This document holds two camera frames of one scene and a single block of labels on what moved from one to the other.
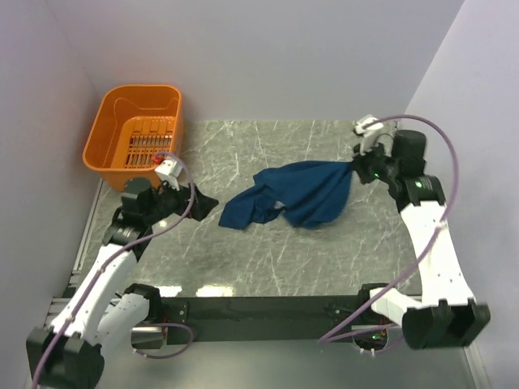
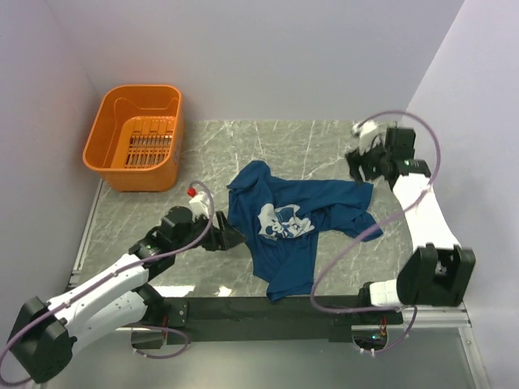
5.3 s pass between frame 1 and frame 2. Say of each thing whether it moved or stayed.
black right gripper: stayed
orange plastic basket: stayed
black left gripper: moved
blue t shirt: moved
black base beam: stayed
